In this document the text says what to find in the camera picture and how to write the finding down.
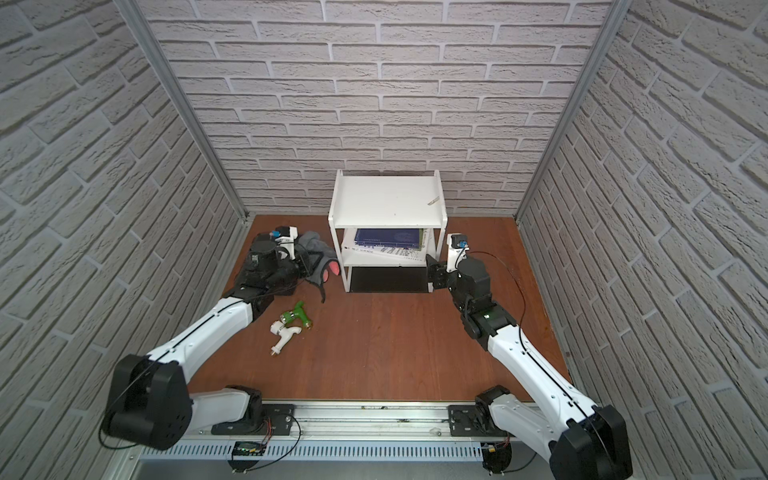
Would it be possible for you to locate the aluminium corner post right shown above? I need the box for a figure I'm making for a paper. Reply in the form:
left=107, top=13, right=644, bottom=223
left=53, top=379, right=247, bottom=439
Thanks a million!
left=515, top=0, right=632, bottom=224

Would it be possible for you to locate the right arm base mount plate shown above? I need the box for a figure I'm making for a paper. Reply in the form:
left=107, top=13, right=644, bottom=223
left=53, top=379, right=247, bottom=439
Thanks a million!
left=447, top=404, right=507, bottom=438

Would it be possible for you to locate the aluminium corner post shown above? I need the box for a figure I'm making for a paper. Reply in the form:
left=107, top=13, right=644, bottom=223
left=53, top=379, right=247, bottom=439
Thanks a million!
left=115, top=0, right=248, bottom=222
left=515, top=0, right=632, bottom=224

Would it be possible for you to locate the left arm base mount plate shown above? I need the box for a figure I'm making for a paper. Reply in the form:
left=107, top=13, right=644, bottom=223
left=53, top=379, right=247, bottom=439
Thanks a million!
left=211, top=404, right=295, bottom=436

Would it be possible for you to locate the black round connector right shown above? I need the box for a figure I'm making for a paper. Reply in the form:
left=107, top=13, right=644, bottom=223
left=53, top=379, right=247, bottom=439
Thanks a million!
left=481, top=443, right=512, bottom=475

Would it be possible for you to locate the small green circuit board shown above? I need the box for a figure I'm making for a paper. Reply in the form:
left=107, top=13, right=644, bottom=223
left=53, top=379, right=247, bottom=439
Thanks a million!
left=231, top=441, right=267, bottom=458

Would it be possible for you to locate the white printed book on shelf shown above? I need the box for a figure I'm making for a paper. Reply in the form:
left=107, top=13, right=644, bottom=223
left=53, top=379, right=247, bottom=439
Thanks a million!
left=342, top=229, right=427, bottom=261

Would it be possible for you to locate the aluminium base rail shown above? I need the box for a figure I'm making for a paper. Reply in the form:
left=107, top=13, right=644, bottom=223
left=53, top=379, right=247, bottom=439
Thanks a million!
left=129, top=400, right=528, bottom=471

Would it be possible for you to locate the black plastic tool case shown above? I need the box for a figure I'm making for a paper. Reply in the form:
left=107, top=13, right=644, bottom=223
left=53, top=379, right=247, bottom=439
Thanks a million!
left=235, top=237, right=256, bottom=285

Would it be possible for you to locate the aluminium corner post left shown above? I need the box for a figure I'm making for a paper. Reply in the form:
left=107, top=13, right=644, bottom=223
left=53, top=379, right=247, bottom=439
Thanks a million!
left=115, top=0, right=248, bottom=222

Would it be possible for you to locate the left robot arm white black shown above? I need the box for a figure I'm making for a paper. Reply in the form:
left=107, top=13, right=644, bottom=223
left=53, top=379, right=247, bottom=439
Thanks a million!
left=98, top=226, right=311, bottom=450

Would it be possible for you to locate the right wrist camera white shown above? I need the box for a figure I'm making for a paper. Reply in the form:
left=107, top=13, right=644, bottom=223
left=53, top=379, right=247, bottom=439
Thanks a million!
left=446, top=233, right=469, bottom=273

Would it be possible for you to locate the grey and pink cloth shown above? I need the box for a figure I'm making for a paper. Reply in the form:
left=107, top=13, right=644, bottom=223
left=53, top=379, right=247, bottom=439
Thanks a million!
left=297, top=231, right=341, bottom=303

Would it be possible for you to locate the green and white spray nozzle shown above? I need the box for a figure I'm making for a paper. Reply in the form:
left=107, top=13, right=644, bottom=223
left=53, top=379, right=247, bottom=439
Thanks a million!
left=270, top=301, right=313, bottom=356

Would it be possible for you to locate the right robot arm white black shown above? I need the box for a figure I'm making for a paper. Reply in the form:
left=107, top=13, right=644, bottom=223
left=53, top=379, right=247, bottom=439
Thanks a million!
left=427, top=255, right=633, bottom=479

